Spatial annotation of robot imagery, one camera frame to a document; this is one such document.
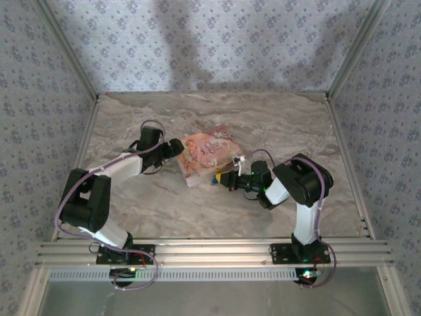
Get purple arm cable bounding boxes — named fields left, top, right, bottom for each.
left=54, top=118, right=160, bottom=290
left=242, top=149, right=338, bottom=290

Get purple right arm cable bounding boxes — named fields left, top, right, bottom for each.
left=242, top=149, right=338, bottom=290

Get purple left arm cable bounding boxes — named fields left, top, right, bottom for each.
left=54, top=118, right=160, bottom=290

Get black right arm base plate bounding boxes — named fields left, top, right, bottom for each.
left=270, top=243, right=332, bottom=265

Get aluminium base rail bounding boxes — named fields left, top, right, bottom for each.
left=36, top=239, right=394, bottom=268

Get aluminium table side rail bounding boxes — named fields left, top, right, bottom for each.
left=51, top=95, right=101, bottom=243
left=324, top=93, right=378, bottom=240

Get pink illustrated diary box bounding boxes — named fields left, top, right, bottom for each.
left=176, top=123, right=246, bottom=188

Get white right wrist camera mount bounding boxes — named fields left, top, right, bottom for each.
left=231, top=154, right=246, bottom=176

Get aluminium frame leg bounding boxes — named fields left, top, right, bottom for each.
left=376, top=266, right=412, bottom=316
left=18, top=266, right=51, bottom=316

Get white slotted cable duct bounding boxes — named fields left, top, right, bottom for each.
left=49, top=267, right=301, bottom=283

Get aluminium frame post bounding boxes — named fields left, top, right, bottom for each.
left=35, top=0, right=101, bottom=102
left=324, top=0, right=393, bottom=102

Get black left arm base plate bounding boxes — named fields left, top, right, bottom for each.
left=95, top=244, right=156, bottom=266

